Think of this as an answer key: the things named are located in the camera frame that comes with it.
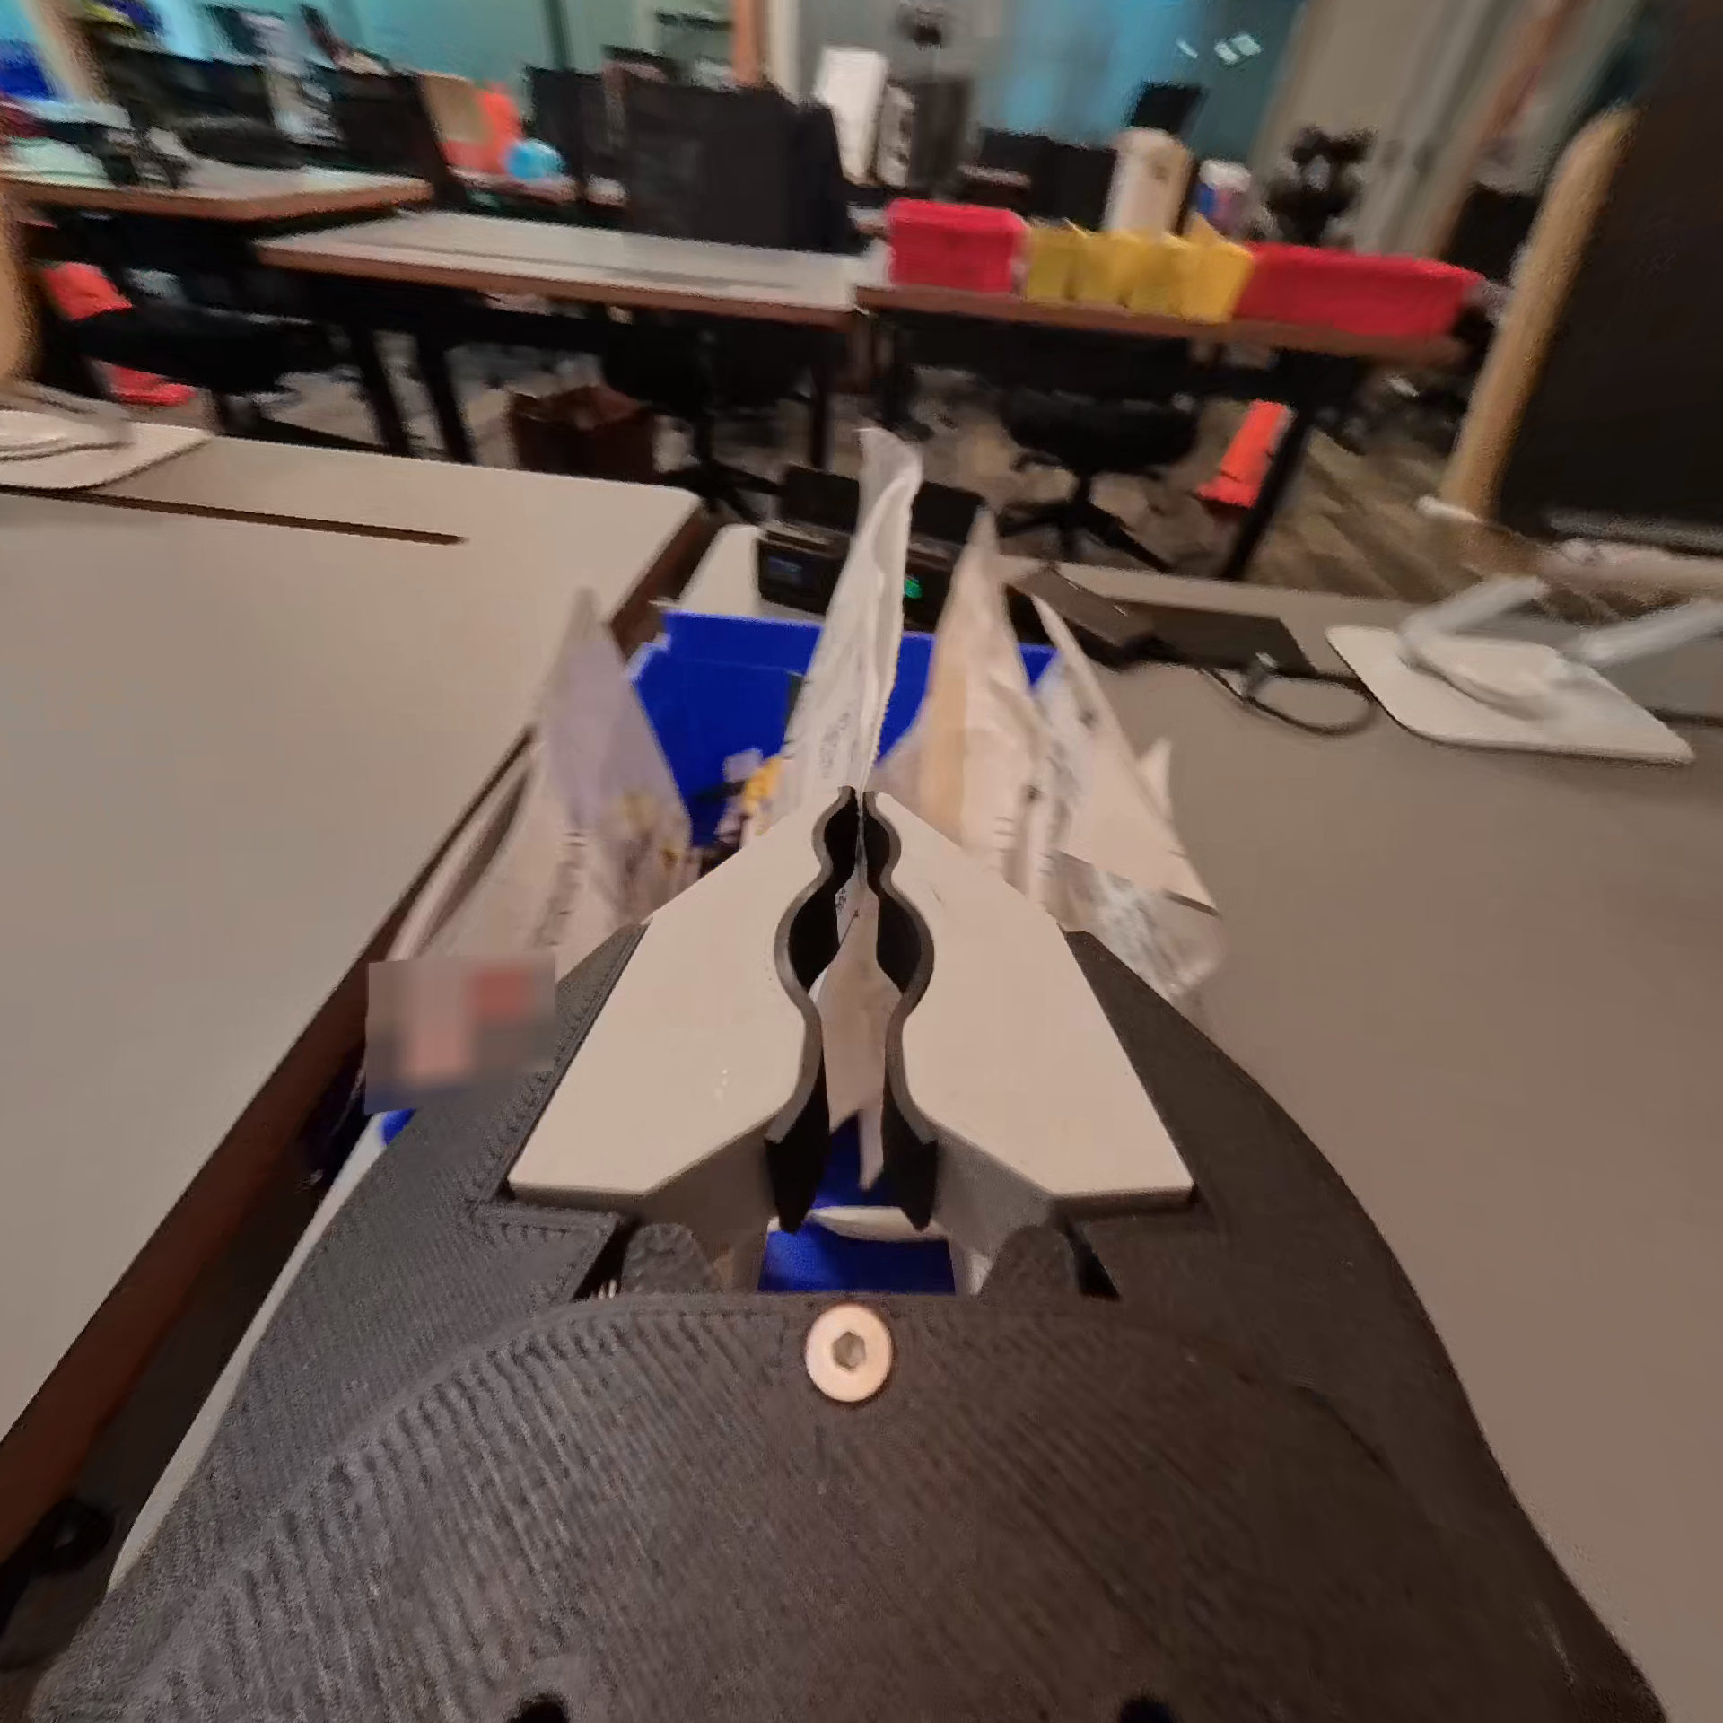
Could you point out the brown wooden table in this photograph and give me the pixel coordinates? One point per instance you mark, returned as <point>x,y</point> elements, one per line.
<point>538,263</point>
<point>1077,313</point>

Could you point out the white flat stand base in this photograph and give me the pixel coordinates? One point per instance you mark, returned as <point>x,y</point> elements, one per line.
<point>81,443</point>

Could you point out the brown waste basket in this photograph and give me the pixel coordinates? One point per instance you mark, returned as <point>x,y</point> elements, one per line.
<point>579,431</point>

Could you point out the blue plastic bin with tag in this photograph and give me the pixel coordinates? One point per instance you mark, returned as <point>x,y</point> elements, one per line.
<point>715,700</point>

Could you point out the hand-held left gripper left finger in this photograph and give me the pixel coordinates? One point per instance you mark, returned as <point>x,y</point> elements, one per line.
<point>674,1063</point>

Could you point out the yellow plastic bin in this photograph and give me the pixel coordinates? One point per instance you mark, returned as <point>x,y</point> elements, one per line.
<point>1115,271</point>
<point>1222,276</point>
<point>1056,267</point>
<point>1166,280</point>

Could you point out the red plastic bin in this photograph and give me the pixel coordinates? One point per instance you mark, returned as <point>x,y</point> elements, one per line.
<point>956,249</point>
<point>1345,290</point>

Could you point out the dark grey power adapter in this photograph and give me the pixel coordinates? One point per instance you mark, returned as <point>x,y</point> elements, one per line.
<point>1211,632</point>

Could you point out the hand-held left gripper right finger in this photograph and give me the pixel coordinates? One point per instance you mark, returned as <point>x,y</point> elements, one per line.
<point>1037,1077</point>

